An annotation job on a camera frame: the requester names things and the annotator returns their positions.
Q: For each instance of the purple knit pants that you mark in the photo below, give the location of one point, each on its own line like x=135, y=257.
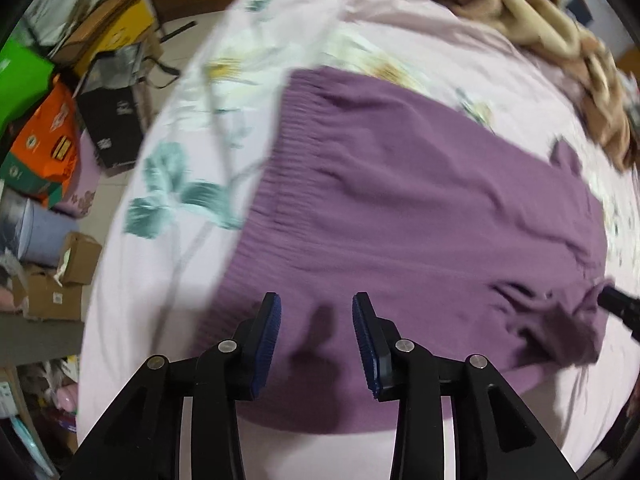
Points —
x=466, y=242

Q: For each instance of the black bag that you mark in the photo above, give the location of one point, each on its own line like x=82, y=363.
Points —
x=114, y=103

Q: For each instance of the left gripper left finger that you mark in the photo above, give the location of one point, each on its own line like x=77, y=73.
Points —
x=257, y=339

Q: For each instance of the brown fleece blanket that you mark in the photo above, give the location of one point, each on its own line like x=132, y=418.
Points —
x=540, y=26

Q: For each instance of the orange cardboard box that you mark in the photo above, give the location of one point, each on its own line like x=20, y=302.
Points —
x=40, y=149

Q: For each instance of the pink floral duvet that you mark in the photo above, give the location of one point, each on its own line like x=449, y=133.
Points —
x=173, y=233

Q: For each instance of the brown cardboard box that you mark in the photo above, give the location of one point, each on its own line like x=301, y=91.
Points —
x=56, y=294

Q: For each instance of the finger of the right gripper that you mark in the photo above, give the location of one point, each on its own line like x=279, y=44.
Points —
x=624, y=307

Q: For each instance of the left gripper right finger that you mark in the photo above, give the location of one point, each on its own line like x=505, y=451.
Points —
x=376, y=339

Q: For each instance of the green shopping bag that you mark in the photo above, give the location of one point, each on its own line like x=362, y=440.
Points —
x=24, y=79

